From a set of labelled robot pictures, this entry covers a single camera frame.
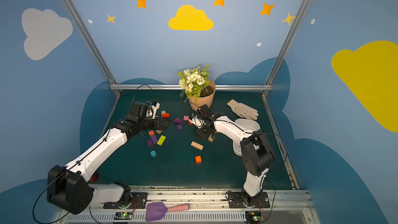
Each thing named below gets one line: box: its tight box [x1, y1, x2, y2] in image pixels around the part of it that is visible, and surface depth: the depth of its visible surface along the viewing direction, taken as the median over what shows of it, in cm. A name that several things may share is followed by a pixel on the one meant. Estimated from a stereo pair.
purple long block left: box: [150, 133, 158, 145], surface depth 97 cm
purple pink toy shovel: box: [145, 202, 191, 222], surface depth 73 cm
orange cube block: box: [195, 155, 202, 164], surface depth 88 cm
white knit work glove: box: [226, 99, 260, 121], surface depth 113 cm
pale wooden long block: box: [190, 141, 204, 151], surface depth 95 cm
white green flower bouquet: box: [177, 63, 211, 106], surface depth 90 cm
